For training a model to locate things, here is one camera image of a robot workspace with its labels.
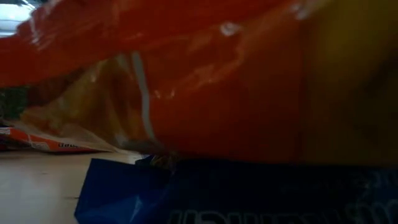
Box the orange Maruchan ramen packet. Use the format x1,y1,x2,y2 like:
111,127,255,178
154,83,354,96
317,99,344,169
0,0,398,166
0,126,106,154

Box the blue Maruchan ramen packet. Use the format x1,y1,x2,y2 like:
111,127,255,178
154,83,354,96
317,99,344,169
73,155,398,224

